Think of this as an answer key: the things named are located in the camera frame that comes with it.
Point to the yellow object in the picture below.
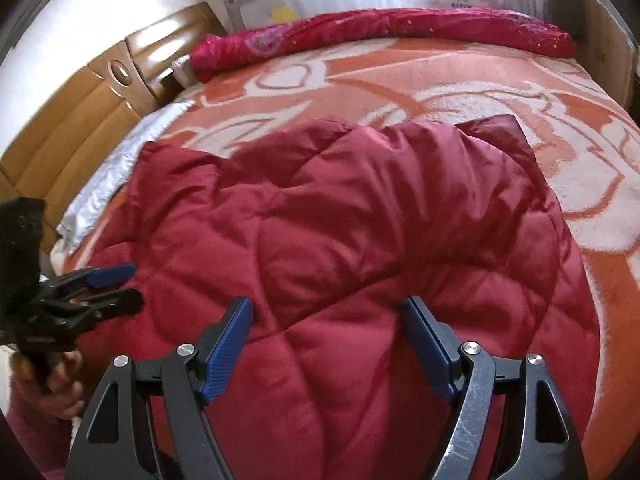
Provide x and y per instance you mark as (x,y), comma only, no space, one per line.
(281,14)

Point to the silver grey pillow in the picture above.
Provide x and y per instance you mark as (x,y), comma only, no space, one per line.
(115,170)

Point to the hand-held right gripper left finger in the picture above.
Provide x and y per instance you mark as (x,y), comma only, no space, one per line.
(227,350)

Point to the red quilted jacket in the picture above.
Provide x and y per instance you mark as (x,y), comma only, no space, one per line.
(350,240)

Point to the person's left hand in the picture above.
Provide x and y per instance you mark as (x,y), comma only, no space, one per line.
(65,385)

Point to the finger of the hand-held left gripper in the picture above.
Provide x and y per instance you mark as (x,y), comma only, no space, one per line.
(107,274)
(117,302)

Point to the orange and white patterned blanket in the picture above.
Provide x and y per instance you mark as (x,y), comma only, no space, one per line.
(590,170)

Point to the red patterned quilt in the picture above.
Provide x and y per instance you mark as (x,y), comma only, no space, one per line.
(380,30)

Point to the brown cardboard panel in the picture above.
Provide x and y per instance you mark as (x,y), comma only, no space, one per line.
(595,30)

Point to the wooden headboard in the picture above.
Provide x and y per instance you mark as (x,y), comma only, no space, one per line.
(75,110)

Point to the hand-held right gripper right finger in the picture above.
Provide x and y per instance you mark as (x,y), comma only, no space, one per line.
(430,350)

